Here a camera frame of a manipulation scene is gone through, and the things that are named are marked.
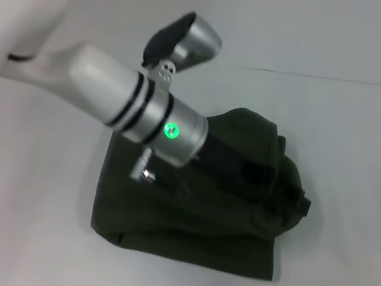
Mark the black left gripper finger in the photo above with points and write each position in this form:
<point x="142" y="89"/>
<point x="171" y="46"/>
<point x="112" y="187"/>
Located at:
<point x="305" y="206"/>

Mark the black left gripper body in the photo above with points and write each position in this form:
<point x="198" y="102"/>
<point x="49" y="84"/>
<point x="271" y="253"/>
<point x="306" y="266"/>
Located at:
<point x="230" y="164"/>

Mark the dark green shirt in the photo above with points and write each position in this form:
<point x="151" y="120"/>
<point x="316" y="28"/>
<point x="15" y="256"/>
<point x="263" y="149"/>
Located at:
<point x="199" y="224"/>

